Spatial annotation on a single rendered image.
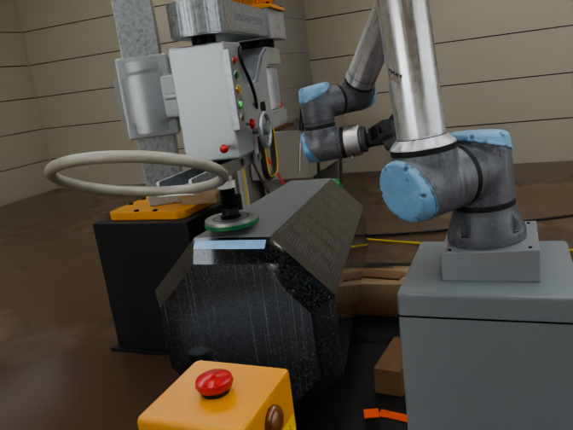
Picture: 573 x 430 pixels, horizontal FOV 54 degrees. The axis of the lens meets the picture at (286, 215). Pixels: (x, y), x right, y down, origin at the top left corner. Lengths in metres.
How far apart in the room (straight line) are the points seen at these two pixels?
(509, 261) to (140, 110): 2.10
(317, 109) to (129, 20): 1.67
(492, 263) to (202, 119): 1.18
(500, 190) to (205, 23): 1.17
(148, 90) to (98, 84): 6.24
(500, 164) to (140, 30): 2.13
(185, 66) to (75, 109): 7.49
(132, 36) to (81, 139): 6.59
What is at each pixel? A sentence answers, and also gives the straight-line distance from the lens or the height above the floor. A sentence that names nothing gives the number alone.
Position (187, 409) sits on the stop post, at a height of 1.08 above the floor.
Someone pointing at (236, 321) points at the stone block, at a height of 0.49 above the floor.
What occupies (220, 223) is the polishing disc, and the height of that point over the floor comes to 0.86.
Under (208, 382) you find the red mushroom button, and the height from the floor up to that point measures 1.10.
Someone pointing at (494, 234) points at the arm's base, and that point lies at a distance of 1.43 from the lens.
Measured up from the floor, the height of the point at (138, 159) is 1.24.
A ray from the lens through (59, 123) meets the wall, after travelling 9.83.
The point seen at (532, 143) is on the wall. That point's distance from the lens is 7.24.
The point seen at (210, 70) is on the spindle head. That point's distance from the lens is 2.09.
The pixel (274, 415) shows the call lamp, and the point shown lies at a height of 1.07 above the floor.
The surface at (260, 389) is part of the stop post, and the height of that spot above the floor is 1.08.
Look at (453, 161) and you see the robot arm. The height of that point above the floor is 1.16.
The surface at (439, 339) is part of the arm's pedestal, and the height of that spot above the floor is 0.73.
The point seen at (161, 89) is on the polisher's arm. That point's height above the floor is 1.39.
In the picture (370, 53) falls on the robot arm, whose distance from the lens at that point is 1.58.
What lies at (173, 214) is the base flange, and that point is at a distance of 2.92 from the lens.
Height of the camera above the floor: 1.39
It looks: 14 degrees down
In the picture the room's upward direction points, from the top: 7 degrees counter-clockwise
